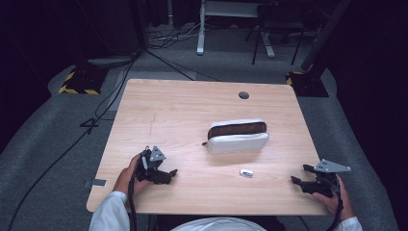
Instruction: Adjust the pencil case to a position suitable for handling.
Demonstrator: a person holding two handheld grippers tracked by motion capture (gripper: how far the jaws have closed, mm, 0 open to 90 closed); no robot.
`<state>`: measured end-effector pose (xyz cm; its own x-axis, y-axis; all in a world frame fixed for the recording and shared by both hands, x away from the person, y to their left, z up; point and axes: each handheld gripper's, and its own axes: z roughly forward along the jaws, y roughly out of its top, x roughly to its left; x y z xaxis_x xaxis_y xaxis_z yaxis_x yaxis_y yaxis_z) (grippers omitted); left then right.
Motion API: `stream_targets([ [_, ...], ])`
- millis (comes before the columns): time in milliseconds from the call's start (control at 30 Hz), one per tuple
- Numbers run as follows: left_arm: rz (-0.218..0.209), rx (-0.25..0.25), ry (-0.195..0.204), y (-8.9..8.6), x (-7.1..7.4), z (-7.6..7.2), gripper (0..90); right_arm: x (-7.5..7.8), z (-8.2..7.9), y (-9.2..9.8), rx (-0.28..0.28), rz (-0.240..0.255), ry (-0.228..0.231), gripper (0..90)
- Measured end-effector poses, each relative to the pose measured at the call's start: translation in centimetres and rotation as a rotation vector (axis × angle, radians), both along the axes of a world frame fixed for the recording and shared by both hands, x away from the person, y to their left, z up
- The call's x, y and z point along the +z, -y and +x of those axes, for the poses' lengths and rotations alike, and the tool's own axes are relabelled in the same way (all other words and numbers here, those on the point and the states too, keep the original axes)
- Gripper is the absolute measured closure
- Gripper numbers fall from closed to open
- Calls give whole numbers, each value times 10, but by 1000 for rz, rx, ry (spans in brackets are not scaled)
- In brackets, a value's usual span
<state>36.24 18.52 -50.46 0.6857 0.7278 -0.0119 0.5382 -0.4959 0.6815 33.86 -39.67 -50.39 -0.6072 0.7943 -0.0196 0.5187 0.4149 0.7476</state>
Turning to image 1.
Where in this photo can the black yellow striped stand base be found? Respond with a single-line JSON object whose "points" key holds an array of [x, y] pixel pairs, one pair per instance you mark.
{"points": [[81, 80], [308, 84]]}

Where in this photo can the grey tape strip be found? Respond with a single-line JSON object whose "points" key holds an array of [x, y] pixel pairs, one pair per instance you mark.
{"points": [[97, 183]]}

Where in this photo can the grey flat stand foot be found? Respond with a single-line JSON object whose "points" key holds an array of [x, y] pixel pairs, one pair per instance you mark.
{"points": [[110, 61]]}

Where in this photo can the person's right hand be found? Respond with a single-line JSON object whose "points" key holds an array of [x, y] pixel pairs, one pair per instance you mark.
{"points": [[341, 205]]}

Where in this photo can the white zip pouch brown lining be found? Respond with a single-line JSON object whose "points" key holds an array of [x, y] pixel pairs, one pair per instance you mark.
{"points": [[237, 142]]}

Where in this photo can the person's left hand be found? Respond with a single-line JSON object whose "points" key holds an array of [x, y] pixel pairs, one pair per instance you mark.
{"points": [[123, 179]]}

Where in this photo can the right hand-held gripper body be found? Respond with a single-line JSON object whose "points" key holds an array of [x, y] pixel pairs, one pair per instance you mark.
{"points": [[324, 187]]}

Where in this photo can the person's white clothed torso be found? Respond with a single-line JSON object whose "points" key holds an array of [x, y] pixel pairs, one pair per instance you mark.
{"points": [[218, 225]]}

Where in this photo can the small white eraser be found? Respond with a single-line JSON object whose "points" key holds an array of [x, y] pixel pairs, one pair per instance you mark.
{"points": [[246, 173]]}

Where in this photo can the black chair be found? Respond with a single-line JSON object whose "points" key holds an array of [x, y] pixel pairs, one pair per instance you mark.
{"points": [[279, 19]]}

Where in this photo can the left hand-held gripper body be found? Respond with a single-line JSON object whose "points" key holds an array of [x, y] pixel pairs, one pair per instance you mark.
{"points": [[153, 166]]}

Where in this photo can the grey slanted metal pole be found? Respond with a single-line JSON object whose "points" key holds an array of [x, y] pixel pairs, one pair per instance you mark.
{"points": [[324, 35]]}

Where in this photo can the white desk frame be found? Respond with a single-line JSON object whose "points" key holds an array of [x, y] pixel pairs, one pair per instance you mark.
{"points": [[201, 32]]}

